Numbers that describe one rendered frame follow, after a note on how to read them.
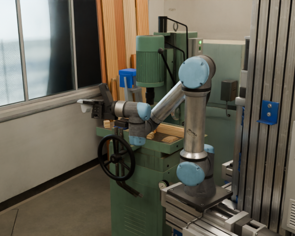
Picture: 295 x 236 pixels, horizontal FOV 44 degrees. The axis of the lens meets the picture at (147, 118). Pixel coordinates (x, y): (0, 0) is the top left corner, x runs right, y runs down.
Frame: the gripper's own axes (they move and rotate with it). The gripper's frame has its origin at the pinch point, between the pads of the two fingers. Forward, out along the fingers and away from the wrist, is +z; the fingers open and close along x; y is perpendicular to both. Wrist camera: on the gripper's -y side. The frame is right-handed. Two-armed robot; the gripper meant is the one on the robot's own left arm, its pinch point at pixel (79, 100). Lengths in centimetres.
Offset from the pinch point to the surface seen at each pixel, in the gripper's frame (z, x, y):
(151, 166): -16, 57, 43
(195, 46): -30, 88, -32
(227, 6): -7, 299, -91
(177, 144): -31, 59, 28
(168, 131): -22, 68, 23
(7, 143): 126, 86, 53
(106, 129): 20, 63, 26
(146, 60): -8, 59, -21
